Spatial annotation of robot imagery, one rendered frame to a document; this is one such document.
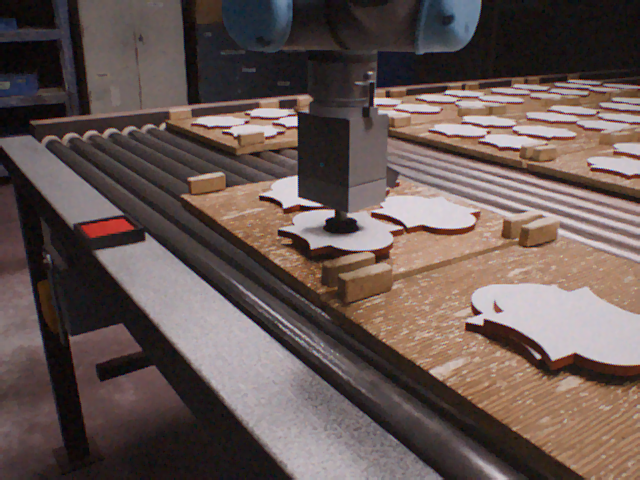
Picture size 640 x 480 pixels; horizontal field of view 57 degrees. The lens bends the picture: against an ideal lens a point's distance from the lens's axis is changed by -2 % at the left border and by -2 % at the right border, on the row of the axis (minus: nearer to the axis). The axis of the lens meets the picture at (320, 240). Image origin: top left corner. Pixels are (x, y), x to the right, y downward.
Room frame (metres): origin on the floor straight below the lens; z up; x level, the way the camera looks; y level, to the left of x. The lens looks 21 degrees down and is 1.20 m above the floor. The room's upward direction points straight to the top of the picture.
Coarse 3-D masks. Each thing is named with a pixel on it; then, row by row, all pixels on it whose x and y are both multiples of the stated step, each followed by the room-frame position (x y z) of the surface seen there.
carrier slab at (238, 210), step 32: (224, 192) 0.90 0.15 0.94; (256, 192) 0.90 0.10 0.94; (416, 192) 0.90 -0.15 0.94; (224, 224) 0.75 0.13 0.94; (256, 224) 0.75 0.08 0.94; (288, 224) 0.75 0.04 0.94; (480, 224) 0.75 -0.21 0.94; (256, 256) 0.66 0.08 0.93; (288, 256) 0.64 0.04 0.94; (320, 256) 0.64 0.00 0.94; (384, 256) 0.64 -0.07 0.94; (416, 256) 0.64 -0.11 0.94; (448, 256) 0.64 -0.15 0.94; (320, 288) 0.55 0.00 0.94
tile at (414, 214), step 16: (384, 208) 0.79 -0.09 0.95; (400, 208) 0.79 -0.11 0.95; (416, 208) 0.79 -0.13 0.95; (432, 208) 0.79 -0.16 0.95; (448, 208) 0.79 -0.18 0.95; (464, 208) 0.79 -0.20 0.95; (400, 224) 0.74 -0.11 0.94; (416, 224) 0.72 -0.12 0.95; (432, 224) 0.72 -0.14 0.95; (448, 224) 0.72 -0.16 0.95; (464, 224) 0.72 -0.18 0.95
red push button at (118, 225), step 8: (88, 224) 0.77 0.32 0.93; (96, 224) 0.77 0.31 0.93; (104, 224) 0.77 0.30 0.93; (112, 224) 0.77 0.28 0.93; (120, 224) 0.77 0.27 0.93; (128, 224) 0.77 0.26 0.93; (88, 232) 0.74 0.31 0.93; (96, 232) 0.74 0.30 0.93; (104, 232) 0.74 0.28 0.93; (112, 232) 0.74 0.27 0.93
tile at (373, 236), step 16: (304, 224) 0.69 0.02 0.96; (320, 224) 0.69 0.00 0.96; (368, 224) 0.69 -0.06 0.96; (384, 224) 0.69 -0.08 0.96; (304, 240) 0.65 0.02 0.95; (320, 240) 0.64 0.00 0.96; (336, 240) 0.64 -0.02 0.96; (352, 240) 0.64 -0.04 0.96; (368, 240) 0.64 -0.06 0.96; (384, 240) 0.64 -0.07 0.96
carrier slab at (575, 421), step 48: (432, 288) 0.55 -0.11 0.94; (576, 288) 0.55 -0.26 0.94; (624, 288) 0.55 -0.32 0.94; (384, 336) 0.46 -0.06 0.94; (432, 336) 0.46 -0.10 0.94; (480, 336) 0.46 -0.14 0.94; (432, 384) 0.40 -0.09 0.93; (480, 384) 0.39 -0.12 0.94; (528, 384) 0.38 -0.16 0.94; (576, 384) 0.38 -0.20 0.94; (624, 384) 0.38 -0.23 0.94; (528, 432) 0.33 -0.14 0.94; (576, 432) 0.33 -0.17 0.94; (624, 432) 0.33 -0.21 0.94
